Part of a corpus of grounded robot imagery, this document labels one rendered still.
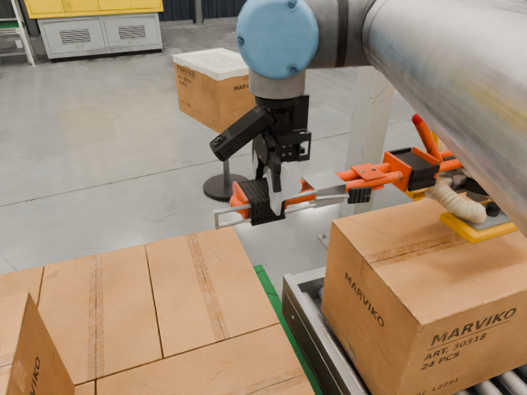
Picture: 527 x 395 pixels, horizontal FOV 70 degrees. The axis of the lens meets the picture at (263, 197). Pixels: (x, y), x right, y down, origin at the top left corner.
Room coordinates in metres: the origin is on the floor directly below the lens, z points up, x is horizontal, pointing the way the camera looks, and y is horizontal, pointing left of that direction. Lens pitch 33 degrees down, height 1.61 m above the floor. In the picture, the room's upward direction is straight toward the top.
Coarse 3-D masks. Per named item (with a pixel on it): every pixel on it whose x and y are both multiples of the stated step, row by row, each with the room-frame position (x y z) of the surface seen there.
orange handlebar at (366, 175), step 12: (444, 156) 0.78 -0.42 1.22; (360, 168) 0.70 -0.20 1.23; (372, 168) 0.70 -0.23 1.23; (384, 168) 0.72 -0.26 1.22; (444, 168) 0.73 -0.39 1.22; (456, 168) 0.74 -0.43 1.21; (300, 180) 0.65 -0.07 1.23; (348, 180) 0.69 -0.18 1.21; (360, 180) 0.66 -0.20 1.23; (372, 180) 0.66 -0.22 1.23; (384, 180) 0.67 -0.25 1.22; (396, 180) 0.68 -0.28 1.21; (300, 192) 0.61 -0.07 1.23; (240, 204) 0.57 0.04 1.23; (288, 204) 0.59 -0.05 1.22
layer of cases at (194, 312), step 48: (192, 240) 1.30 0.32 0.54; (0, 288) 1.01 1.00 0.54; (48, 288) 1.01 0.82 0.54; (96, 288) 1.01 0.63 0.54; (144, 288) 1.01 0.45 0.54; (192, 288) 1.01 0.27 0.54; (240, 288) 1.01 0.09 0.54; (96, 336) 0.80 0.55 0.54; (144, 336) 0.80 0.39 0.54; (192, 336) 0.80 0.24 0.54; (240, 336) 0.80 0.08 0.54; (96, 384) 0.63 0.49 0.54; (144, 384) 0.63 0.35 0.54; (192, 384) 0.63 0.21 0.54; (240, 384) 0.63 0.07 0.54; (288, 384) 0.63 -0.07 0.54
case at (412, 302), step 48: (336, 240) 0.86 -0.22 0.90; (384, 240) 0.81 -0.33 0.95; (432, 240) 0.81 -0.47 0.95; (336, 288) 0.83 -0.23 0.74; (384, 288) 0.65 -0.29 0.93; (432, 288) 0.63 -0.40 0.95; (480, 288) 0.63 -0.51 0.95; (336, 336) 0.79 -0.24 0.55; (384, 336) 0.61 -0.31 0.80; (432, 336) 0.54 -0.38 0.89; (480, 336) 0.60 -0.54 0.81; (384, 384) 0.57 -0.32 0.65; (432, 384) 0.57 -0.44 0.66
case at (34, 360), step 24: (0, 312) 0.56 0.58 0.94; (24, 312) 0.57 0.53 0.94; (0, 336) 0.50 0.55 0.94; (24, 336) 0.52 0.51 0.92; (48, 336) 0.61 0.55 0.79; (0, 360) 0.45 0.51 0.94; (24, 360) 0.48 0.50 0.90; (48, 360) 0.56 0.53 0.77; (0, 384) 0.40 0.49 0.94; (24, 384) 0.44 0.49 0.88; (48, 384) 0.51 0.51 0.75; (72, 384) 0.62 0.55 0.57
